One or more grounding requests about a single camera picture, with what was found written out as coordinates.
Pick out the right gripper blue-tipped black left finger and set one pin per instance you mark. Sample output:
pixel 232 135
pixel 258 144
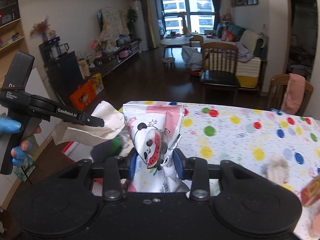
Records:
pixel 116 169

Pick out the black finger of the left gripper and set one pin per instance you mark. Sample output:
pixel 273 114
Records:
pixel 69 114

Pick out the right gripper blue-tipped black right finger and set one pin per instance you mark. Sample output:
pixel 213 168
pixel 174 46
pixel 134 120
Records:
pixel 194 169

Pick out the white cloth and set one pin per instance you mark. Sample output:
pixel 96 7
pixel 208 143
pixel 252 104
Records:
pixel 91 136

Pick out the panda print tissue pack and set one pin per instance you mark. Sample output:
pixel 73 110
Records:
pixel 155 133

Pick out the black cloth face mask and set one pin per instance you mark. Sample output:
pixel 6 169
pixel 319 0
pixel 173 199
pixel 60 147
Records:
pixel 111 148

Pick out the blue-gloved left hand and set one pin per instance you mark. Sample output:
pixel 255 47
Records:
pixel 16 141

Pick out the orange gift box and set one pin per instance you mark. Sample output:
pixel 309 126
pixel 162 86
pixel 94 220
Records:
pixel 83 96

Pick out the dark tv console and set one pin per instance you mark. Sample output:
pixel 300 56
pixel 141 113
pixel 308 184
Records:
pixel 66 70

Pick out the red cardboard shoe box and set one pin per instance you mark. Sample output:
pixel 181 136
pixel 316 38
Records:
pixel 76 151

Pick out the wooden bookshelf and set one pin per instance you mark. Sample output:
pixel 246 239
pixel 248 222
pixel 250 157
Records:
pixel 11 33

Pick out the white fluffy sock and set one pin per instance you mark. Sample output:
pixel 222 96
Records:
pixel 276 170

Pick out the balloon print tablecloth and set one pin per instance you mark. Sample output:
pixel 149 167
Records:
pixel 249 137

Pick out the wooden dining chair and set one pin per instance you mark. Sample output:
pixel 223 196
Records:
pixel 220 61

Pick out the wooden chair with pink towel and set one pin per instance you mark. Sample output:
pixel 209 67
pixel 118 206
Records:
pixel 277 89

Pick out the red small carton box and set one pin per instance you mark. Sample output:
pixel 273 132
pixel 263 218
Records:
pixel 310 193

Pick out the pink towel on chair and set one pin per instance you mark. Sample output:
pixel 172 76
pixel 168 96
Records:
pixel 294 94

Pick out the round coffee table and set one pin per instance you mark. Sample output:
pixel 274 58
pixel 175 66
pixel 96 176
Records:
pixel 175 42

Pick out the sofa with white cover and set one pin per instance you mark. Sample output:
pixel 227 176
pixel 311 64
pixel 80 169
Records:
pixel 252 50

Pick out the large window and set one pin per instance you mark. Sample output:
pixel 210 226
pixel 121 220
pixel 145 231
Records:
pixel 197 15

